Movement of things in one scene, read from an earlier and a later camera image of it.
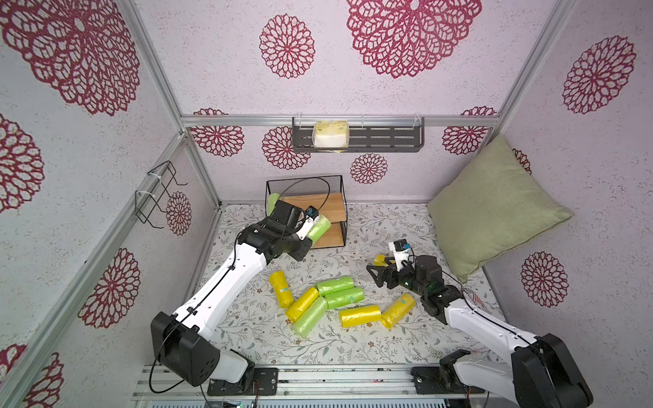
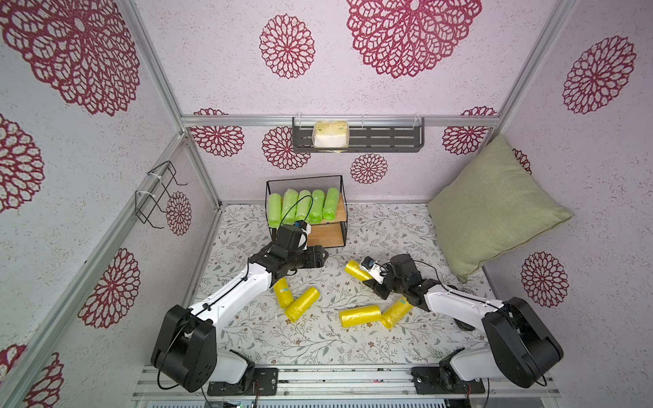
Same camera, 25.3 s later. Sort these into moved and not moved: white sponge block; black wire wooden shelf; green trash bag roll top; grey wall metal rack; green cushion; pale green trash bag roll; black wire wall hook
Moved: green trash bag roll top; pale green trash bag roll
Not moved: white sponge block; grey wall metal rack; green cushion; black wire wooden shelf; black wire wall hook
